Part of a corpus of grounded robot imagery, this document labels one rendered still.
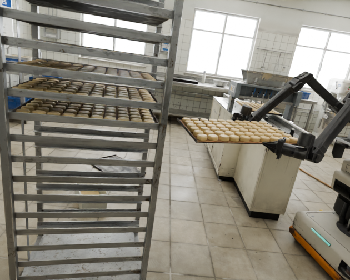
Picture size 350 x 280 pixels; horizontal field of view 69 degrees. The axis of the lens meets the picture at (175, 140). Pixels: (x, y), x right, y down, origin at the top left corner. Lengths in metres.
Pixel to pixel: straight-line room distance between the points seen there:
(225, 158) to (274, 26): 3.86
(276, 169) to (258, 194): 0.29
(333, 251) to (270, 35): 4.83
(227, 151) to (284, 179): 0.79
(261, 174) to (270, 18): 4.36
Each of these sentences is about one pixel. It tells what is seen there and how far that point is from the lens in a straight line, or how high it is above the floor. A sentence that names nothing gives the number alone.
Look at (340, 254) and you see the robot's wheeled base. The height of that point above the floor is 0.25.
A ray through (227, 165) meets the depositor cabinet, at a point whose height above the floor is 0.23.
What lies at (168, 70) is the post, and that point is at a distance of 1.05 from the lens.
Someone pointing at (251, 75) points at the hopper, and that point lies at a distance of 2.92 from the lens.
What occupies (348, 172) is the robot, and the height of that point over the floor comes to 0.76.
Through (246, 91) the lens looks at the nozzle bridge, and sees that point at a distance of 2.97.
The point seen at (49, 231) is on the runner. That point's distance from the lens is 1.37.
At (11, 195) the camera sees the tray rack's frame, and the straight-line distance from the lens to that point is 1.27.
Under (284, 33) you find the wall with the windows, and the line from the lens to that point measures 6.33.
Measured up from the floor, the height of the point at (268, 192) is 0.30.
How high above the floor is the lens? 1.35
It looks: 18 degrees down
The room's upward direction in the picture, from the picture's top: 8 degrees clockwise
